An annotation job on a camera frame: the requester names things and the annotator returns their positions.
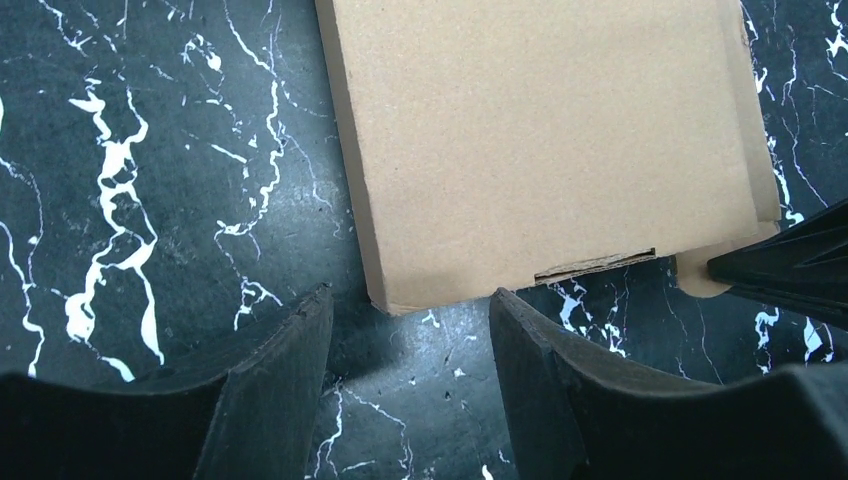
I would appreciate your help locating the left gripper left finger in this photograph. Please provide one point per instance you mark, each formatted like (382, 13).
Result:
(243, 407)

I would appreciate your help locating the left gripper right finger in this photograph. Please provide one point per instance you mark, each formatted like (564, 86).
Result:
(576, 410)

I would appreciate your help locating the brown cardboard box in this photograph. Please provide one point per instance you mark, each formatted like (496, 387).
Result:
(508, 144)

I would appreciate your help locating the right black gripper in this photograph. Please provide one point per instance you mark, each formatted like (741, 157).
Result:
(802, 269)

